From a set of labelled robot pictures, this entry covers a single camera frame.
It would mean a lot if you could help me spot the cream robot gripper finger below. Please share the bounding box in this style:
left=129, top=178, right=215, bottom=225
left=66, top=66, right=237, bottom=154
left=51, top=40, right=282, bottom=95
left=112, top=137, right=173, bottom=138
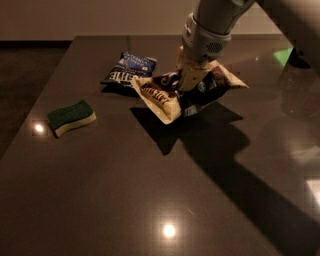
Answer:
left=176, top=47, right=212, bottom=91

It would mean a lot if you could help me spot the brown and cream chip bag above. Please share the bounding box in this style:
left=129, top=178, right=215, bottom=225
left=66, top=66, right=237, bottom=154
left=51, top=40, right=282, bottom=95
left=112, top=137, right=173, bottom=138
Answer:
left=131, top=61, right=248, bottom=124

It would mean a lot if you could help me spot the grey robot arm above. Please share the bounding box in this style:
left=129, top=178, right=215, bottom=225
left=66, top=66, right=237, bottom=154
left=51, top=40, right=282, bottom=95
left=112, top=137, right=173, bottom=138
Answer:
left=177, top=0, right=320, bottom=91

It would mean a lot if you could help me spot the blue Kettle chip bag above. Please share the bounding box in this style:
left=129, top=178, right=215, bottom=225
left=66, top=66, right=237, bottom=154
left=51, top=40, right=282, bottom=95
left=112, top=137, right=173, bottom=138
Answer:
left=101, top=52, right=157, bottom=87

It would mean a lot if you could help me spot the green and white snack bag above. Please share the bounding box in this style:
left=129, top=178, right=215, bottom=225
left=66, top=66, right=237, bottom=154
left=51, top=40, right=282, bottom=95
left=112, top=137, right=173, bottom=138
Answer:
left=273, top=47, right=293, bottom=67

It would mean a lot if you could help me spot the green and yellow sponge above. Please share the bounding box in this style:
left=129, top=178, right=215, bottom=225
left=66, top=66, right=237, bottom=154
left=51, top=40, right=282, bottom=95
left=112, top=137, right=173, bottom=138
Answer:
left=47, top=100, right=96, bottom=137

